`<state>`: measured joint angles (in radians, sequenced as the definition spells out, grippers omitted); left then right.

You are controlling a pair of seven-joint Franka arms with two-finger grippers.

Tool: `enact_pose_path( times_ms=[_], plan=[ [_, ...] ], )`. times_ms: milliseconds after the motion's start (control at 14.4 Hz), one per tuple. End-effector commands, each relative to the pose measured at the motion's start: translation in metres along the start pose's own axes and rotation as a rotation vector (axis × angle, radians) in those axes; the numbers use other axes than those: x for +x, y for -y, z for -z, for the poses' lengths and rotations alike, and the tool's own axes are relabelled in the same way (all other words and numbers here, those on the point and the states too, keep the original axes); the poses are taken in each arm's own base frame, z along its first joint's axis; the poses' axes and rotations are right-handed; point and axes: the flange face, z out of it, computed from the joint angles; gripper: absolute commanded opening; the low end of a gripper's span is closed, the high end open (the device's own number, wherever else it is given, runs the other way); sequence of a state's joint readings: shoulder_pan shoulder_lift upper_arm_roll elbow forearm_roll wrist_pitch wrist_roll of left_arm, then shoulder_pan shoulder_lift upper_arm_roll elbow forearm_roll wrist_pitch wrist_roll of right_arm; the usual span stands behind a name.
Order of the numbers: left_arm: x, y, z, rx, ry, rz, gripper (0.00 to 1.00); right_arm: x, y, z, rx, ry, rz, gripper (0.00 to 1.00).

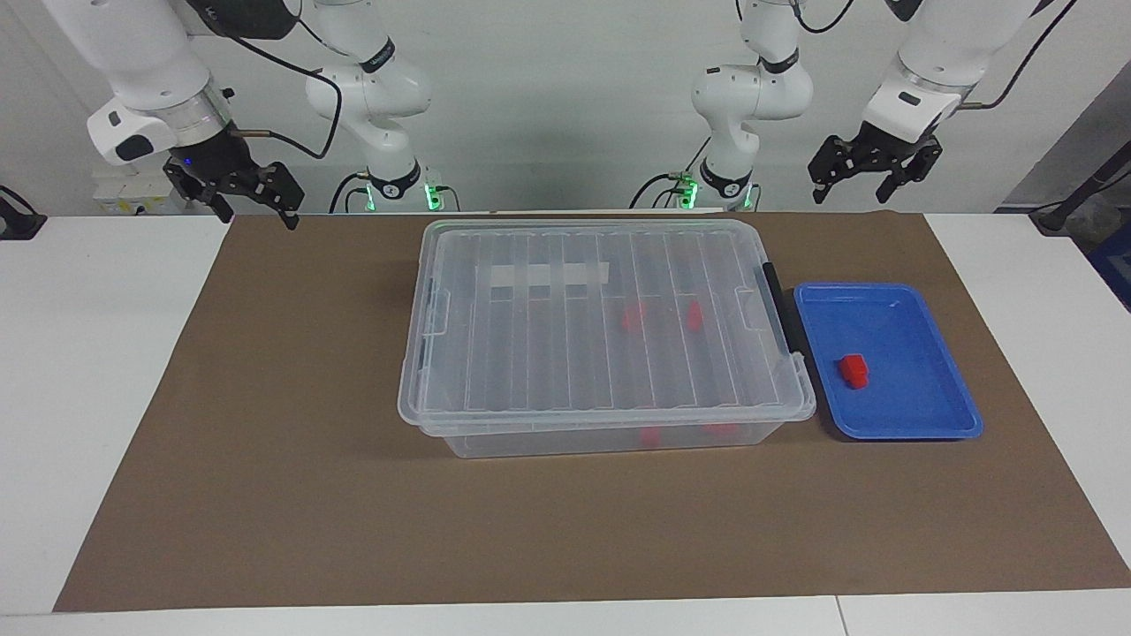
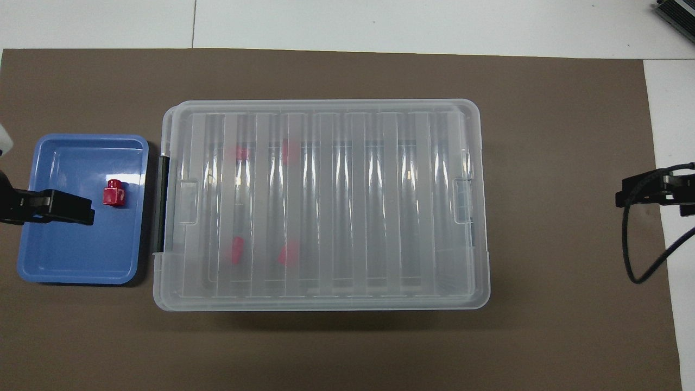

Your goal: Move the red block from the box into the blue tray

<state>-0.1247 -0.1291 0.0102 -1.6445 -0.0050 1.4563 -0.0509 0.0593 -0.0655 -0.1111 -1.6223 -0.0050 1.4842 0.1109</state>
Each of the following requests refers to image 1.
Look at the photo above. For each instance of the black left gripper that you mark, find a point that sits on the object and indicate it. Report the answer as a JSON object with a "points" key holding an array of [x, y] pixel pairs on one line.
{"points": [[888, 148]]}

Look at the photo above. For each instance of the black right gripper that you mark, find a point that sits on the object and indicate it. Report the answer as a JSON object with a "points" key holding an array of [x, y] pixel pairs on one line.
{"points": [[217, 168]]}

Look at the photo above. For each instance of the red plastic block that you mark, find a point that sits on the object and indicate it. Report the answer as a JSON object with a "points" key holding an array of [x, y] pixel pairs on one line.
{"points": [[717, 430], [695, 316], [650, 435], [633, 317], [853, 371]]}

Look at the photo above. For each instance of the clear ribbed plastic lid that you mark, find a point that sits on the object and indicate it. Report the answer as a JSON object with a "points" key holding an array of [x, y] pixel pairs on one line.
{"points": [[548, 353]]}

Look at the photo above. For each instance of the black box latch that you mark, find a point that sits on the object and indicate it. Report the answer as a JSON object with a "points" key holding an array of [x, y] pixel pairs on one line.
{"points": [[778, 305]]}

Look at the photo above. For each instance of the blue plastic tray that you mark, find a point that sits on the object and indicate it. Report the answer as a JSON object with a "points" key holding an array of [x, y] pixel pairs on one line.
{"points": [[919, 397]]}

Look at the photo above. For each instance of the clear plastic storage box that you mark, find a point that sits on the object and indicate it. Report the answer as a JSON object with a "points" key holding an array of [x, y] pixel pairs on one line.
{"points": [[548, 444]]}

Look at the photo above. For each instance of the black stand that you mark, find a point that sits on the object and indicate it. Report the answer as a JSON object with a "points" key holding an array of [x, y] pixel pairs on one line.
{"points": [[1056, 216]]}

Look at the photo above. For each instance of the black table clamp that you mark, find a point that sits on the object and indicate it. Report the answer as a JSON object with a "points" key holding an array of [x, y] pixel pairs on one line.
{"points": [[18, 225]]}

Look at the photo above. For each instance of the blue crate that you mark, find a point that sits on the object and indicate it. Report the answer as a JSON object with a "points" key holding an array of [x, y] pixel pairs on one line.
{"points": [[1115, 265]]}

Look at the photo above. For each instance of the white tape strip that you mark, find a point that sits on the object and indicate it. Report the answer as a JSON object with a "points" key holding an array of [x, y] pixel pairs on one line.
{"points": [[495, 276]]}

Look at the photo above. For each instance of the brown table mat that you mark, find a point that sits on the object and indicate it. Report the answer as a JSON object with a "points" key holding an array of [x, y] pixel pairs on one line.
{"points": [[265, 495]]}

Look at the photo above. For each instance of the white wall socket box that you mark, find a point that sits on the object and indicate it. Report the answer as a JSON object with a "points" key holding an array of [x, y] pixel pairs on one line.
{"points": [[124, 193]]}

